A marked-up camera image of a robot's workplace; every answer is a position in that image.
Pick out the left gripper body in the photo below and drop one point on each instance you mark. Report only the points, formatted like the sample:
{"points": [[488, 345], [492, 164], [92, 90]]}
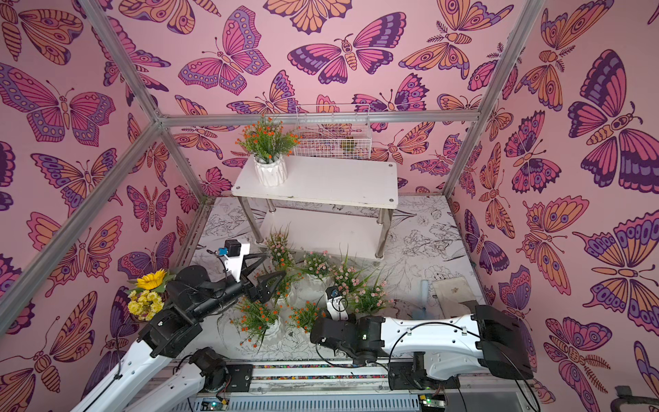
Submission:
{"points": [[250, 292]]}

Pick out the orange potted plant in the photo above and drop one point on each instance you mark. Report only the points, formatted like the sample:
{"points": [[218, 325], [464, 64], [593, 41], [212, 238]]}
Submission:
{"points": [[256, 322], [284, 295], [305, 317], [269, 144]]}

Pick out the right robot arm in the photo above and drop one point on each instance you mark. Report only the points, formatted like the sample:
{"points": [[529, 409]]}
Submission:
{"points": [[486, 340]]}

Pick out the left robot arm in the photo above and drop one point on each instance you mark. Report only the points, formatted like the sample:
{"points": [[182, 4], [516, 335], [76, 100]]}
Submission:
{"points": [[192, 298]]}

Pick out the pink potted plant back left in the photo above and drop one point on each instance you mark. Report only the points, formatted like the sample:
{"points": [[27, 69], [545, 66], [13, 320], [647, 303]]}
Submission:
{"points": [[280, 249]]}

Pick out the pink potted plant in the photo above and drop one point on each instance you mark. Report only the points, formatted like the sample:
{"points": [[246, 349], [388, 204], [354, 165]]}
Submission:
{"points": [[347, 277], [316, 266], [371, 299], [280, 249]]}

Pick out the pink potted plant far right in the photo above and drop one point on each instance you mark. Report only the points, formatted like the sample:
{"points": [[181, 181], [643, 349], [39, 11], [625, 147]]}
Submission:
{"points": [[371, 299]]}

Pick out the pink potted plant centre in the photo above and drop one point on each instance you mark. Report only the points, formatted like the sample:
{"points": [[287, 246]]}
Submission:
{"points": [[316, 266]]}

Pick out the white two-tier rack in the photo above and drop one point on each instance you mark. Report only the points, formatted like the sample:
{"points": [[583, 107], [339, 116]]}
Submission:
{"points": [[313, 180]]}

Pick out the light blue garden trowel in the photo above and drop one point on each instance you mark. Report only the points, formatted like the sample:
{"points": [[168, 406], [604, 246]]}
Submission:
{"points": [[420, 311]]}

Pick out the sunflower bouquet in vase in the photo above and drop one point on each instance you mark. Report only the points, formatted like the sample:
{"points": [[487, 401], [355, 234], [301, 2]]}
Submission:
{"points": [[149, 295]]}

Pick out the green object in basket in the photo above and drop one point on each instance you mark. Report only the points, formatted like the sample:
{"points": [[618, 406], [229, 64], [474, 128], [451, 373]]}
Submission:
{"points": [[348, 146]]}

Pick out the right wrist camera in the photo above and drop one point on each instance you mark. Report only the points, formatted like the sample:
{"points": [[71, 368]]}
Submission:
{"points": [[335, 304]]}

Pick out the white wire basket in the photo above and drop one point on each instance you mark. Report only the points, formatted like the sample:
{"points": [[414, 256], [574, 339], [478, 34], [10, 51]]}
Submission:
{"points": [[322, 127]]}

